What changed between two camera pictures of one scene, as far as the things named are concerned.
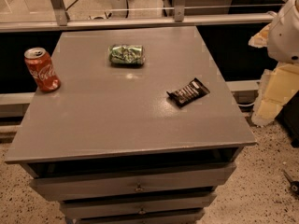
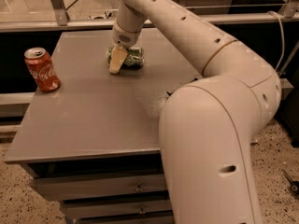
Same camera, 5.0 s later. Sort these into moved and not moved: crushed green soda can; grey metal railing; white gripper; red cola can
Moved: white gripper
Not moved: crushed green soda can; red cola can; grey metal railing
